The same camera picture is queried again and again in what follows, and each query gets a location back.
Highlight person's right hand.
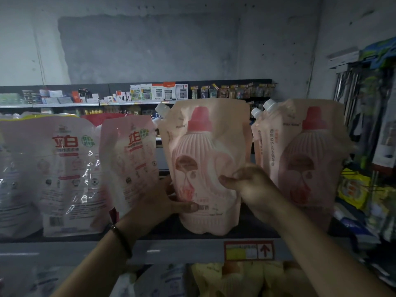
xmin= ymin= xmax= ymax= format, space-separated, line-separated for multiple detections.
xmin=218 ymin=164 xmax=286 ymax=224

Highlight person's left hand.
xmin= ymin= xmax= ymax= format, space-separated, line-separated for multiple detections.
xmin=129 ymin=176 xmax=200 ymax=237

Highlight magenta Liby detergent pouch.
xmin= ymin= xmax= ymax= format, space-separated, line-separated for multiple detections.
xmin=98 ymin=113 xmax=160 ymax=218

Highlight grey metal shelf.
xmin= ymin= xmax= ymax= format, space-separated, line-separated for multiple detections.
xmin=0 ymin=204 xmax=347 ymax=297

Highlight person's right forearm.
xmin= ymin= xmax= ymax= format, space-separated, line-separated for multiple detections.
xmin=265 ymin=196 xmax=396 ymax=297

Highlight person's left forearm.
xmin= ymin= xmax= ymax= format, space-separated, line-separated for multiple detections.
xmin=51 ymin=222 xmax=144 ymax=297

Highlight dark aisle shelf unit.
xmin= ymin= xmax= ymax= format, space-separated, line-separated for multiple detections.
xmin=325 ymin=37 xmax=396 ymax=288

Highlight dark background shelf unit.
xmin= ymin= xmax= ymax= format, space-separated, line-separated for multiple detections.
xmin=0 ymin=78 xmax=274 ymax=116

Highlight red-framed price tag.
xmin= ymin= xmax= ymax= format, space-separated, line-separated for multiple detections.
xmin=223 ymin=240 xmax=276 ymax=262

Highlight yellow hanging packets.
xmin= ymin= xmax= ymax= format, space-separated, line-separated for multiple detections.
xmin=337 ymin=167 xmax=373 ymax=212

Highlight stack of blue-white packets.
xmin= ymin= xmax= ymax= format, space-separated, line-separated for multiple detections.
xmin=333 ymin=206 xmax=367 ymax=238

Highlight row of small bottles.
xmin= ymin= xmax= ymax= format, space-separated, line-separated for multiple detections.
xmin=189 ymin=82 xmax=274 ymax=100

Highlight row of small toiletry boxes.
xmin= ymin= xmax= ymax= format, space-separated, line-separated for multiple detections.
xmin=0 ymin=81 xmax=190 ymax=104

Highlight hanging mops and brooms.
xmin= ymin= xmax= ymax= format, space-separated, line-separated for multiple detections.
xmin=331 ymin=37 xmax=396 ymax=178

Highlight dark beaded bracelet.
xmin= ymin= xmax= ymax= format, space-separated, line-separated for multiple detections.
xmin=108 ymin=223 xmax=134 ymax=259

